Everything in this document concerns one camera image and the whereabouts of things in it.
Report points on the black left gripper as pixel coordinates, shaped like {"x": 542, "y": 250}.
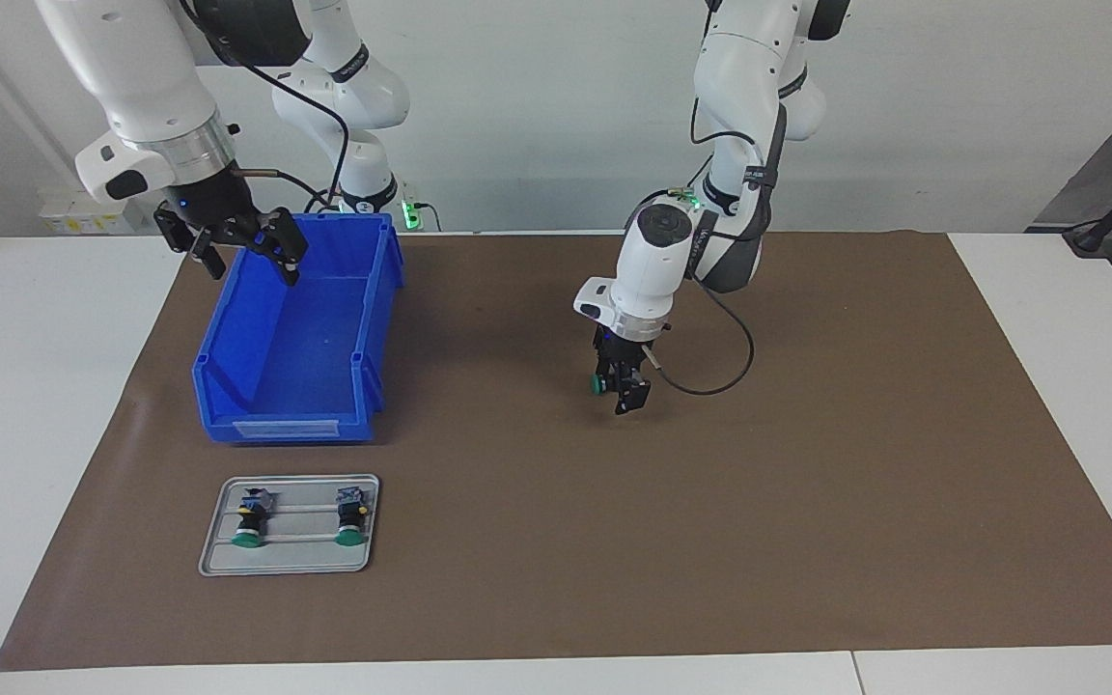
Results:
{"x": 624, "y": 349}

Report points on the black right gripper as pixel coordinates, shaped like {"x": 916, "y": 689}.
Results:
{"x": 208, "y": 203}

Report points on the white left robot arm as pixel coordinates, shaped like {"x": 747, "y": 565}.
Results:
{"x": 657, "y": 251}

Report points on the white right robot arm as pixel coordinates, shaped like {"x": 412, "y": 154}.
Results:
{"x": 131, "y": 68}

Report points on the green push button, white base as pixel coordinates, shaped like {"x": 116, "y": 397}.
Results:
{"x": 351, "y": 521}

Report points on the blue plastic storage bin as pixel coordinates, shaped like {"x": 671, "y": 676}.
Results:
{"x": 295, "y": 338}

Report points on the brown table mat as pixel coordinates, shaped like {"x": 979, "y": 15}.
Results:
{"x": 710, "y": 531}

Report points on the grey metal tray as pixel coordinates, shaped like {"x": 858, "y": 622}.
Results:
{"x": 300, "y": 555}

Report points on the white wall socket box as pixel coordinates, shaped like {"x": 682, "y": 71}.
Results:
{"x": 73, "y": 214}

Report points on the white wall conduit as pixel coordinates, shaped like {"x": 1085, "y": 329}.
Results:
{"x": 15, "y": 101}

